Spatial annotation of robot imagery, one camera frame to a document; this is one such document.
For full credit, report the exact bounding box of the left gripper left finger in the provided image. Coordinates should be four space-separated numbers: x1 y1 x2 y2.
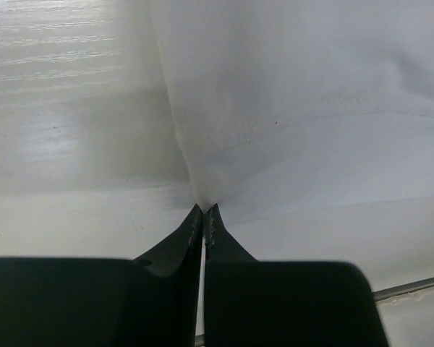
0 207 203 346

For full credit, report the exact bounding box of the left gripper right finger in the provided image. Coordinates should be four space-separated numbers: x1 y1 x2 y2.
204 205 378 346

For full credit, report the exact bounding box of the white skirt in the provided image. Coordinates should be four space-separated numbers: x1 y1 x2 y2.
150 1 434 288

